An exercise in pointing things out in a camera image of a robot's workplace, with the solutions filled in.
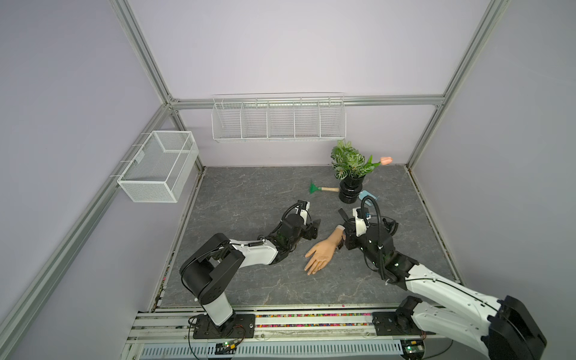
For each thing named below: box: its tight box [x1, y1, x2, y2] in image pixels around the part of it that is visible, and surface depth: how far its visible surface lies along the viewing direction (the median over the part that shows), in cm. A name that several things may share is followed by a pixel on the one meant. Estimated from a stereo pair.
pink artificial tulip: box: [366, 154, 394, 168], surface depth 88 cm
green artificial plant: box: [330, 138, 372, 180], surface depth 89 cm
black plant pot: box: [338, 174, 366, 204], surface depth 101 cm
